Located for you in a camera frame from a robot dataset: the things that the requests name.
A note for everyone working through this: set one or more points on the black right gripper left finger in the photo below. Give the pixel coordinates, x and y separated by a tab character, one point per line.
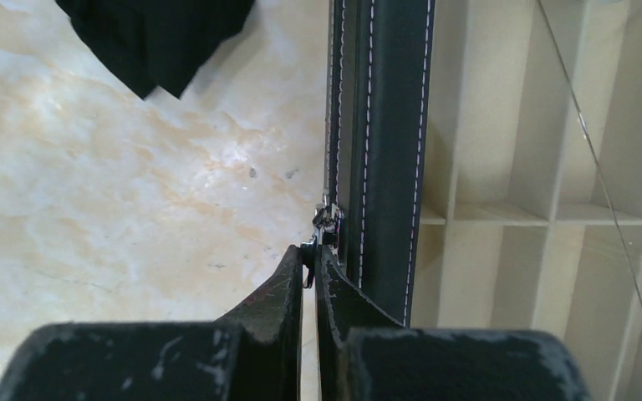
253	352

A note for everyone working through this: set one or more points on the black leather compartment box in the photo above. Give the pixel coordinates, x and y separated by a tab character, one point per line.
483	170

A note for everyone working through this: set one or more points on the black underwear with beige waistband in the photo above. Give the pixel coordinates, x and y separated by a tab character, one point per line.
155	44

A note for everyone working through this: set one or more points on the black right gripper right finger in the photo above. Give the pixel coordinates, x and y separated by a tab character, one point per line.
364	354

